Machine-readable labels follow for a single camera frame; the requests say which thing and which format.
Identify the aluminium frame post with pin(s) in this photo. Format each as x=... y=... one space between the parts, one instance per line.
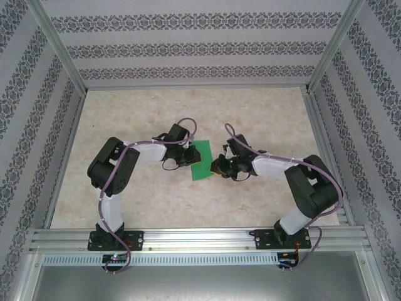
x=59 y=44
x=335 y=44

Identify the green square paper sheet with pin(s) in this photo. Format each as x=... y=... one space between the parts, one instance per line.
x=202 y=171

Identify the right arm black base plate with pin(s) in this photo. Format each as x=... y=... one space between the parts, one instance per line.
x=263 y=239

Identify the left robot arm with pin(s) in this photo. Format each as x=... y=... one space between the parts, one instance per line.
x=147 y=152

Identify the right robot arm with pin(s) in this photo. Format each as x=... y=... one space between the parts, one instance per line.
x=272 y=166

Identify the grey metal sheet panel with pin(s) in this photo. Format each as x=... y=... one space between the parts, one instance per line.
x=200 y=285

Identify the aluminium mounting rail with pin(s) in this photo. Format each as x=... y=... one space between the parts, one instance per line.
x=200 y=238

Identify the aluminium frame crossbar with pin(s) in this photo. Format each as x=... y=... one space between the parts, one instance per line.
x=194 y=86

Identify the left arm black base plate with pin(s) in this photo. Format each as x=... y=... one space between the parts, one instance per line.
x=136 y=239

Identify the aluminium table side rail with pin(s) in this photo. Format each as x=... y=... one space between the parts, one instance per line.
x=64 y=160
x=329 y=156

